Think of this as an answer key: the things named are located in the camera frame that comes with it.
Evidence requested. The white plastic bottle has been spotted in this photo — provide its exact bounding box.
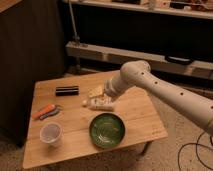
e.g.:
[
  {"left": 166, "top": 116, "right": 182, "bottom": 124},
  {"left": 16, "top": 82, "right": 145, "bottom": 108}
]
[{"left": 82, "top": 97, "right": 114, "bottom": 111}]

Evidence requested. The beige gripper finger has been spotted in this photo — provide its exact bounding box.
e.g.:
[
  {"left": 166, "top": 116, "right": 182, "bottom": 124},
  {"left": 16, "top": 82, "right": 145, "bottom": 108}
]
[{"left": 88, "top": 86, "right": 104, "bottom": 98}]

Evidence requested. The black rectangular box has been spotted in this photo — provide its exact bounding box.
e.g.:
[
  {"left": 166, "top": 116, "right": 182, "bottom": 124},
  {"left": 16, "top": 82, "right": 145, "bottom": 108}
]
[{"left": 55, "top": 86, "right": 79, "bottom": 96}]

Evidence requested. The black cable on floor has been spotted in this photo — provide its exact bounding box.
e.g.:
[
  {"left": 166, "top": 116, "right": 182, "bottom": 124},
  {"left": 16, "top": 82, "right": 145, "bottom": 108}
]
[{"left": 177, "top": 130, "right": 213, "bottom": 171}]

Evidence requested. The black object on shelf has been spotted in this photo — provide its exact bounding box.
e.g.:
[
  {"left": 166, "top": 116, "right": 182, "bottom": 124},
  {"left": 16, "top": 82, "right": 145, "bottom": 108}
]
[{"left": 164, "top": 56, "right": 194, "bottom": 65}]

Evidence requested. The clear plastic cup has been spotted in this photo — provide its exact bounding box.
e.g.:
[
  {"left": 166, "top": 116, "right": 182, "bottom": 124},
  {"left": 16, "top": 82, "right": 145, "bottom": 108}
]
[{"left": 39, "top": 122, "right": 62, "bottom": 147}]

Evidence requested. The wooden upper shelf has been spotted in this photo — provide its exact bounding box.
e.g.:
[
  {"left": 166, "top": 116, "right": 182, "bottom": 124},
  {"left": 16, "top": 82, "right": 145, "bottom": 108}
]
[{"left": 62, "top": 0, "right": 213, "bottom": 20}]

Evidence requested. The dark cabinet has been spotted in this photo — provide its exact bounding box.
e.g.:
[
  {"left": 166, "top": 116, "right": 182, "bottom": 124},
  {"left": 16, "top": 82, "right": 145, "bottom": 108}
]
[{"left": 0, "top": 0, "right": 65, "bottom": 147}]

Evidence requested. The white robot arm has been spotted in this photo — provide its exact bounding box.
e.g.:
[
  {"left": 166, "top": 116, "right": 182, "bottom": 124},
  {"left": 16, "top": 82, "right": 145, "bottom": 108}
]
[{"left": 89, "top": 60, "right": 213, "bottom": 136}]

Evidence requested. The wooden shelf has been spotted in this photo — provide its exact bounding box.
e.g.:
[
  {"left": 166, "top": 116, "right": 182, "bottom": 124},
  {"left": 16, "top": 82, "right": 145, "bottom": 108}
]
[
  {"left": 66, "top": 41, "right": 213, "bottom": 80},
  {"left": 62, "top": 0, "right": 213, "bottom": 20}
]

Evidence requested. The green ceramic bowl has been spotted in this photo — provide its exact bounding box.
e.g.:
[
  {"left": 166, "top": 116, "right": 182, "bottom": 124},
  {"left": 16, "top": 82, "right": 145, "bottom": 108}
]
[{"left": 89, "top": 113, "right": 125, "bottom": 149}]

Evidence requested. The wooden lower shelf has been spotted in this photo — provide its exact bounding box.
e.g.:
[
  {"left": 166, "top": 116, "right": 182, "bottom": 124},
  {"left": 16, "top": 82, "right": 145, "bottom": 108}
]
[{"left": 66, "top": 41, "right": 213, "bottom": 80}]

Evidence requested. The wooden table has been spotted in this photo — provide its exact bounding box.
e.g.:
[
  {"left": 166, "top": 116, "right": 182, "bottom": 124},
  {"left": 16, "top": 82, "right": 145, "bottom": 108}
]
[{"left": 23, "top": 71, "right": 168, "bottom": 169}]

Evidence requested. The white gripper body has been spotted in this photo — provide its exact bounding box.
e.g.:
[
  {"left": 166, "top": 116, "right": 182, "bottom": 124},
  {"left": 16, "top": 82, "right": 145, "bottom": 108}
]
[{"left": 104, "top": 78, "right": 123, "bottom": 98}]

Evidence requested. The orange handled tool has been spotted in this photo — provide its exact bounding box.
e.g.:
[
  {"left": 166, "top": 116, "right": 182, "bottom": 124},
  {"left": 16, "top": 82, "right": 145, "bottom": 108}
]
[{"left": 31, "top": 104, "right": 61, "bottom": 120}]

